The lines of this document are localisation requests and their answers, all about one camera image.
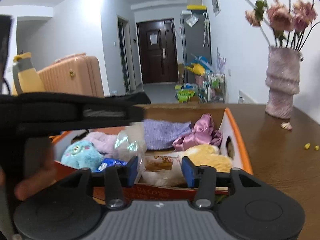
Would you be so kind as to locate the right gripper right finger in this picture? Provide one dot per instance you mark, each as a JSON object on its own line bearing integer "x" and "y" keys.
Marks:
{"x": 203, "y": 179}

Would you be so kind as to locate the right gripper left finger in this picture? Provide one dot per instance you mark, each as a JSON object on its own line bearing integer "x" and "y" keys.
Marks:
{"x": 115, "y": 179}

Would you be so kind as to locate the blue white small pack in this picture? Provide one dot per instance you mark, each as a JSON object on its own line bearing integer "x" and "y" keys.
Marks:
{"x": 108, "y": 162}

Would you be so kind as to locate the yellow white plush toy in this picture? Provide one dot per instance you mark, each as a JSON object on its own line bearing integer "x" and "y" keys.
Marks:
{"x": 208, "y": 155}

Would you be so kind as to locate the lilac fluffy towel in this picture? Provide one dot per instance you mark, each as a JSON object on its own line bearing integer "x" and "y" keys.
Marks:
{"x": 104, "y": 143}

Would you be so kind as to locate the translucent plastic shell bag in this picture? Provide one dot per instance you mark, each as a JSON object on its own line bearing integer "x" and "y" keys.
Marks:
{"x": 129, "y": 143}

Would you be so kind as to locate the snack packet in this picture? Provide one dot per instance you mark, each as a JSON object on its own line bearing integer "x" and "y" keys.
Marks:
{"x": 158, "y": 163}

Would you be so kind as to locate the blue plush monster toy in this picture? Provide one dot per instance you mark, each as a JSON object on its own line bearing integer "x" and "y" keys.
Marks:
{"x": 82, "y": 154}

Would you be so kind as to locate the pink satin bag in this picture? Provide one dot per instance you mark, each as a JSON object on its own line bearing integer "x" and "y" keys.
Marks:
{"x": 203, "y": 132}

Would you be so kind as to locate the lilac knit pouch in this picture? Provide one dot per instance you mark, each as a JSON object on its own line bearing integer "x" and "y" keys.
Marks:
{"x": 160, "y": 134}

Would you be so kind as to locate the person left hand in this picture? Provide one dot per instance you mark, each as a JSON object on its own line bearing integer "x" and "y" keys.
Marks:
{"x": 27, "y": 166}

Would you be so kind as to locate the yellow thermos jug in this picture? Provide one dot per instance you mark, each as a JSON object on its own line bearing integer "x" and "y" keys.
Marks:
{"x": 25, "y": 77}

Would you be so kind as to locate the pink ribbed suitcase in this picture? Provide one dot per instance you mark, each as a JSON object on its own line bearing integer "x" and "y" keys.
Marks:
{"x": 74, "y": 74}

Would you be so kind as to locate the yellow watering can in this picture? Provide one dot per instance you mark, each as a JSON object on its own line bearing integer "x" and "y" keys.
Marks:
{"x": 196, "y": 68}

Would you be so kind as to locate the pink textured vase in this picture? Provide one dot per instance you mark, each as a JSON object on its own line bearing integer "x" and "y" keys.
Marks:
{"x": 282, "y": 79}

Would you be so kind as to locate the dark brown entrance door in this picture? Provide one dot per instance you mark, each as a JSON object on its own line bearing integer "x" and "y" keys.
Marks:
{"x": 157, "y": 51}

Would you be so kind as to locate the grey refrigerator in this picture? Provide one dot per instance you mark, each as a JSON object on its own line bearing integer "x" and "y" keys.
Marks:
{"x": 195, "y": 31}

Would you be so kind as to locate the dried pink roses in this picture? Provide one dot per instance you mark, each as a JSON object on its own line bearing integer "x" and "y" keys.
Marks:
{"x": 290, "y": 23}

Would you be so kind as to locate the wire storage rack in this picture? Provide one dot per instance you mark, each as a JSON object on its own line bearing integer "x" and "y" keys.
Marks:
{"x": 212, "y": 88}

